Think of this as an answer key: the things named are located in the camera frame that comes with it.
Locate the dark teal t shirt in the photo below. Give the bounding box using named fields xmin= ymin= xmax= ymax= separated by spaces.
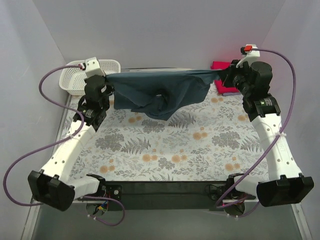
xmin=106 ymin=69 xmax=224 ymax=121

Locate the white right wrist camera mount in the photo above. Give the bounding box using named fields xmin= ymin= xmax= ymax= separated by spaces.
xmin=236 ymin=44 xmax=260 ymax=68

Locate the folded red t shirt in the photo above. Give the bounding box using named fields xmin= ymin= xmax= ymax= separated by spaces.
xmin=210 ymin=60 xmax=236 ymax=95

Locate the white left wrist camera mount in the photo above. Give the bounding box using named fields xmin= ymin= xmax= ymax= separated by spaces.
xmin=78 ymin=57 xmax=106 ymax=78

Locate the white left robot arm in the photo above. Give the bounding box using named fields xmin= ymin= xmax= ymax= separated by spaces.
xmin=27 ymin=75 xmax=113 ymax=211

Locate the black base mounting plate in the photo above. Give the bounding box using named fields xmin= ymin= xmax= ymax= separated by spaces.
xmin=76 ymin=181 xmax=247 ymax=212

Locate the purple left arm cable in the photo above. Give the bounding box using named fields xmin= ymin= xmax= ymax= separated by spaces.
xmin=2 ymin=63 xmax=126 ymax=227

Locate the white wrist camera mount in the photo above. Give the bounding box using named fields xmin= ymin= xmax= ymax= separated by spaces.
xmin=78 ymin=57 xmax=106 ymax=78
xmin=236 ymin=44 xmax=260 ymax=68

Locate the floral patterned table mat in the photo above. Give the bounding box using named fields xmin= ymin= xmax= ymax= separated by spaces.
xmin=69 ymin=85 xmax=268 ymax=181

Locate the folded lavender t shirt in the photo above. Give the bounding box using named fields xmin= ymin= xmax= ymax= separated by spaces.
xmin=222 ymin=92 xmax=241 ymax=97

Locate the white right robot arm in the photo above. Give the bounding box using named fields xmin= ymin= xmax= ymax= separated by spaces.
xmin=221 ymin=60 xmax=314 ymax=207

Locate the aluminium frame rail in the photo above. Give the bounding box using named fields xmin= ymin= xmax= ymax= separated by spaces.
xmin=21 ymin=181 xmax=313 ymax=240

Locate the white perforated plastic basket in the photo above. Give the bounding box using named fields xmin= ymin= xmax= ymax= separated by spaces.
xmin=59 ymin=57 xmax=121 ymax=96

